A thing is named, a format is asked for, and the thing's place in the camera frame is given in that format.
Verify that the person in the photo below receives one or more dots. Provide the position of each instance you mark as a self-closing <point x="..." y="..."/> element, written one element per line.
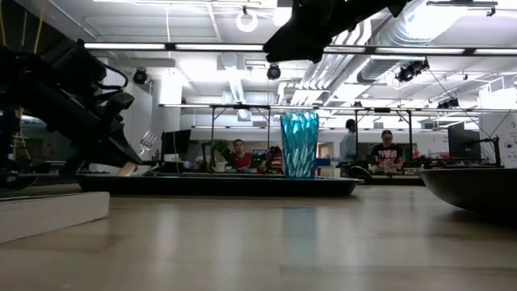
<point x="242" y="159"/>
<point x="348" y="147"/>
<point x="387" y="155"/>

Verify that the white panel with drawings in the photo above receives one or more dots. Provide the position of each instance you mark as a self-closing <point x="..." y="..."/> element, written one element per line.
<point x="505" y="137"/>

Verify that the black camera on boom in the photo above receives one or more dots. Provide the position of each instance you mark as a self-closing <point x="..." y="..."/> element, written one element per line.
<point x="448" y="104"/>
<point x="406" y="74"/>

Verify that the black background rig frame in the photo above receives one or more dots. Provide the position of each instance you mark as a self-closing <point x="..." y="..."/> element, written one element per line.
<point x="269" y="121"/>
<point x="410" y="129"/>

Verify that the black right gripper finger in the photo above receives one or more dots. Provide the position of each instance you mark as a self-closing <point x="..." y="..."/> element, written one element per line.
<point x="288" y="48"/>
<point x="319" y="46"/>

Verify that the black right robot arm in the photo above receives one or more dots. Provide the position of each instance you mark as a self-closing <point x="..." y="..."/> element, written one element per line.
<point x="398" y="6"/>

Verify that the black serving tray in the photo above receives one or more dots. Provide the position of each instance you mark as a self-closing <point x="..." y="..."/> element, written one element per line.
<point x="202" y="186"/>

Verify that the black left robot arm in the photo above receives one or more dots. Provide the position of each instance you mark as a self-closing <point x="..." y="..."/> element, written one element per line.
<point x="40" y="93"/>

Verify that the dark round plate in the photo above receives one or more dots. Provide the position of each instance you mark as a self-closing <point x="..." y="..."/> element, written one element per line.
<point x="476" y="190"/>

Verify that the white base block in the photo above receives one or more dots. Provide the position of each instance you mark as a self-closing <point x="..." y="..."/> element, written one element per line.
<point x="48" y="214"/>

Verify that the red shelf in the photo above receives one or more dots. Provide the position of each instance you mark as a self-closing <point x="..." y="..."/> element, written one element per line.
<point x="278" y="163"/>

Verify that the teal faceted plastic cup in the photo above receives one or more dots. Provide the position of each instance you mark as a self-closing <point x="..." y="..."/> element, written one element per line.
<point x="299" y="145"/>

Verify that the black table edge rail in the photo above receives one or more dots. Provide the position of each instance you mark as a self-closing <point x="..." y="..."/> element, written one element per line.
<point x="396" y="180"/>

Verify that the black overhead bar with lights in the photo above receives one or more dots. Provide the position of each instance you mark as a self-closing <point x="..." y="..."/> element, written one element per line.
<point x="218" y="47"/>

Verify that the black hanging camera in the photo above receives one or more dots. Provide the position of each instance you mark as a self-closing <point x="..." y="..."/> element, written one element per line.
<point x="140" y="76"/>
<point x="274" y="71"/>

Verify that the blue box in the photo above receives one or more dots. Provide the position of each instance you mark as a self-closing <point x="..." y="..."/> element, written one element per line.
<point x="324" y="162"/>

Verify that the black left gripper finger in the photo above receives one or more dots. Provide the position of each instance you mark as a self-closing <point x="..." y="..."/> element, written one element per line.
<point x="121" y="151"/>

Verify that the green potted plant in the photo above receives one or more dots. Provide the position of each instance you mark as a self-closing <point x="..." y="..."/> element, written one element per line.
<point x="220" y="147"/>

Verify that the black computer monitor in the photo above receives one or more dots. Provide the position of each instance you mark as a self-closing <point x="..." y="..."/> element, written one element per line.
<point x="175" y="142"/>
<point x="464" y="143"/>

